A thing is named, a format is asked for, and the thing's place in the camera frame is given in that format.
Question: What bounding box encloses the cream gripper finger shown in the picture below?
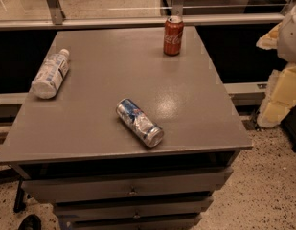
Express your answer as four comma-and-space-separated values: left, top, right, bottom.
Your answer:
256, 23, 282, 50
257, 63, 296, 128

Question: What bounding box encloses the metal railing frame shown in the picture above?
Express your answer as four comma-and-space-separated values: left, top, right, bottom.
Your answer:
0, 0, 296, 30

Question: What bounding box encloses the red coke can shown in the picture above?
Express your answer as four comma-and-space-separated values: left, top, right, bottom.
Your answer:
163, 15, 184, 56

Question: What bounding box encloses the grey drawer cabinet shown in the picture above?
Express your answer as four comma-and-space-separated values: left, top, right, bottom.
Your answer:
0, 27, 252, 230

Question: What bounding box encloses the blue silver redbull can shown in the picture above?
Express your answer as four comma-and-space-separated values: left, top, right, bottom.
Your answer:
116, 99, 164, 148

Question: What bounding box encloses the black shoe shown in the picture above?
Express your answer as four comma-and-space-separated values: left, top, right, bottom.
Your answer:
17, 215, 41, 230

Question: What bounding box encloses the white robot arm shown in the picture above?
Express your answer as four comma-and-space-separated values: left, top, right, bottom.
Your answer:
256, 4, 296, 128

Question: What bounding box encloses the clear plastic water bottle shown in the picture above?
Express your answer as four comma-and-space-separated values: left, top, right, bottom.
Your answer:
31, 49, 70, 99

